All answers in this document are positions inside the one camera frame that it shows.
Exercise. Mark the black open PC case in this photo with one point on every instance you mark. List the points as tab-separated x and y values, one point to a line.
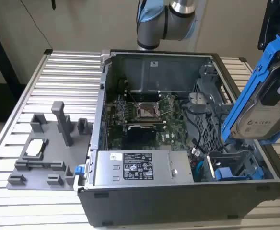
154	206

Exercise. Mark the grey perforated drive cage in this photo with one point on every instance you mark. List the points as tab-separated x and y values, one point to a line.
203	119

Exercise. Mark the black table corner cap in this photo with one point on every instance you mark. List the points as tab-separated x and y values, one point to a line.
48	51

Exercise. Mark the CPU socket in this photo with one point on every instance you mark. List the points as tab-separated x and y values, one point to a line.
146	109

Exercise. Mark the silver power supply unit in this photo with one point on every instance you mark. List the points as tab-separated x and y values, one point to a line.
106	167

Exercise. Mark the white sticker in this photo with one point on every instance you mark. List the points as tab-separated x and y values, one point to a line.
154	64

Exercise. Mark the blue empty disk carrier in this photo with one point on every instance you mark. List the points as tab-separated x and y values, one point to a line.
222	173

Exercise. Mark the black furniture frame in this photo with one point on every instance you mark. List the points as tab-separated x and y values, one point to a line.
1	62

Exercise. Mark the black RAM slot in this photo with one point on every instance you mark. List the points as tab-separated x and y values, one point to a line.
142	97

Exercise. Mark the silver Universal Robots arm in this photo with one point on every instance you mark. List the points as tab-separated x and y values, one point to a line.
154	26

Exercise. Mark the black graphics card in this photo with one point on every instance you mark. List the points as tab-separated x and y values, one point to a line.
141	135

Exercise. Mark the blue case latch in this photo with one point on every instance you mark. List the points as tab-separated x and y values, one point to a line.
78	170

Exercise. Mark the green motherboard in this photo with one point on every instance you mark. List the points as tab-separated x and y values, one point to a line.
176	134

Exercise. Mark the grey parts rack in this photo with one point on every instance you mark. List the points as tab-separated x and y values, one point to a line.
53	165

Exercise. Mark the silver metal bracket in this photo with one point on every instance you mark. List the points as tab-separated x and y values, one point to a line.
197	98

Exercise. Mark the hard disk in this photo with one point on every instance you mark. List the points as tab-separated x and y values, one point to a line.
255	115

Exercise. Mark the silver CPU chip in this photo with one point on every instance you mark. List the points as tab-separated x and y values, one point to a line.
35	146

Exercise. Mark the thin metal locking lever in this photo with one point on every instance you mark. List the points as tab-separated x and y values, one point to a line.
133	97

